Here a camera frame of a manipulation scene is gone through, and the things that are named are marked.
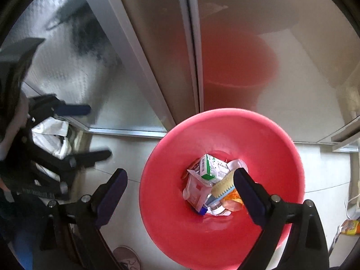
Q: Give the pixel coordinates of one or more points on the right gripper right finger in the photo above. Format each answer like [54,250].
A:
[254,196]

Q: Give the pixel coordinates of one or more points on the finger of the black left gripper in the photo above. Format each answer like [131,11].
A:
[72,162]
[49,105]

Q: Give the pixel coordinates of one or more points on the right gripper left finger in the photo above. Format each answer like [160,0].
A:
[108,195]

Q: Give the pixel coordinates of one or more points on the clear bottle purple label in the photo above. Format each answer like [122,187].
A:
[213,207]

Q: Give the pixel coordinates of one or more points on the white green medicine box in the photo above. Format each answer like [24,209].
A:
[210,168]

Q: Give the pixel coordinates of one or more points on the white paper leaflet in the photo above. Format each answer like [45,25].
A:
[196,190]

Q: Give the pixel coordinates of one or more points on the orange clear plastic container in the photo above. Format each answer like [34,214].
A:
[232,201]

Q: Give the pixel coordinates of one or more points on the yellow bristle blue brush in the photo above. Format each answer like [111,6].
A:
[223,187]

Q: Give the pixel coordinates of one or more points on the red trash bin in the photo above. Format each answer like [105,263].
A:
[189,205]

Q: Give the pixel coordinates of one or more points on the person left hand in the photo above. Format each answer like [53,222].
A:
[19,120]

